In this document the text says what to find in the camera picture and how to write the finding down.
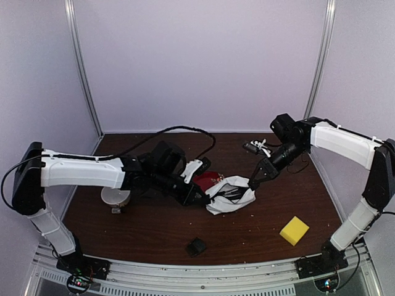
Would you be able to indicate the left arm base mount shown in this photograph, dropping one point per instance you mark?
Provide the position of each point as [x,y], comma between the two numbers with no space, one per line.
[83,266]

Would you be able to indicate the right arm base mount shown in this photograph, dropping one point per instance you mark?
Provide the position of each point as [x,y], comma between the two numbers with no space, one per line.
[318,265]

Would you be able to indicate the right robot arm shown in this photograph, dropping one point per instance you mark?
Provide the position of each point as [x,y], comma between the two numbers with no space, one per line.
[357,169]

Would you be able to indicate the white zipper pouch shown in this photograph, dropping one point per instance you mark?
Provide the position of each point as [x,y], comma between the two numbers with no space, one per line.
[229,195]

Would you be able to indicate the white ceramic bowl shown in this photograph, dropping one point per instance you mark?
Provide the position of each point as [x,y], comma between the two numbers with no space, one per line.
[115,197]

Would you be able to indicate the right aluminium frame post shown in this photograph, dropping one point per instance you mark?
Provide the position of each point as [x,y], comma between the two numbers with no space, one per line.
[325,43]

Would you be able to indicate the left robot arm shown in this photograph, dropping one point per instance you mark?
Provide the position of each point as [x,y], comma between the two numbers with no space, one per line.
[163,169]

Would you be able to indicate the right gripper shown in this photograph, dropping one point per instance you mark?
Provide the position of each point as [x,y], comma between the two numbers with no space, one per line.
[268,169]

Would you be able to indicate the red floral plate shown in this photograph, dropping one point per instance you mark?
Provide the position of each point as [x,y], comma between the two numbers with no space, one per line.
[208,179]

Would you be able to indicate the front aluminium rail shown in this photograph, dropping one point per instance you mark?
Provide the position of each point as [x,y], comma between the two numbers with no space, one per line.
[267,278]

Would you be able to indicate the aluminium frame post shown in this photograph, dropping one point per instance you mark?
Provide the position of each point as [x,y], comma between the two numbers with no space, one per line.
[325,43]
[82,74]

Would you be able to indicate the yellow sponge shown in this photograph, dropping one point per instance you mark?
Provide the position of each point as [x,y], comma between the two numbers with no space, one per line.
[294,230]

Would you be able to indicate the black clipper guard comb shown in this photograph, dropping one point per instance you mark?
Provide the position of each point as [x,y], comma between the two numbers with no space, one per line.
[195,247]

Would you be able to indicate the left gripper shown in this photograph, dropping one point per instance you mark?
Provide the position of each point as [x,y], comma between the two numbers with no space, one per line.
[187,199]

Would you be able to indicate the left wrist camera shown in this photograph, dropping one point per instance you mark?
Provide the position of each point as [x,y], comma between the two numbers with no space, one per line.
[194,168]

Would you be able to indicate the left aluminium frame post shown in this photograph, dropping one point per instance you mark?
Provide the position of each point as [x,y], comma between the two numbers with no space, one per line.
[82,74]

